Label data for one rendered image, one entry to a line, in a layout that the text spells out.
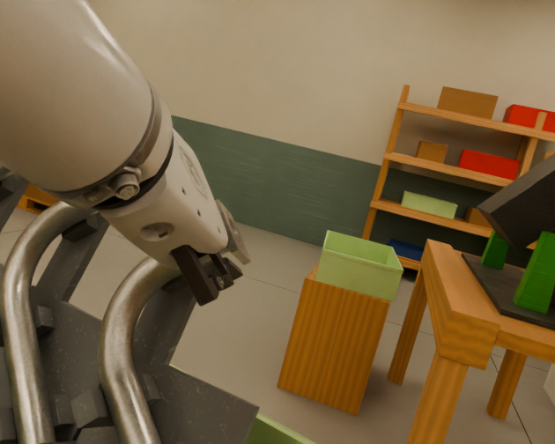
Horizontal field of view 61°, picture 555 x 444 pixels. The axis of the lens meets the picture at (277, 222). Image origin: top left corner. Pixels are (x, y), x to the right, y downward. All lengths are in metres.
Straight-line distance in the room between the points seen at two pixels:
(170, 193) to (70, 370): 0.31
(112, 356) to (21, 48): 0.30
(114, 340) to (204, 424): 0.11
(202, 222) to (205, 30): 6.82
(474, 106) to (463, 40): 1.00
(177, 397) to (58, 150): 0.29
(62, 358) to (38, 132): 0.37
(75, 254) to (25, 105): 0.39
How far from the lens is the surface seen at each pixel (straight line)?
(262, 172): 6.56
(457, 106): 5.84
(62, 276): 0.59
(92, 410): 0.44
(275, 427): 0.56
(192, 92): 7.02
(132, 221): 0.29
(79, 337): 0.55
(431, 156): 5.77
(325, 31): 6.61
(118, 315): 0.45
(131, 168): 0.26
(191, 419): 0.46
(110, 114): 0.23
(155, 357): 0.48
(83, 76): 0.22
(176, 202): 0.29
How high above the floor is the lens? 1.26
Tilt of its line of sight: 10 degrees down
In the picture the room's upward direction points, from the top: 14 degrees clockwise
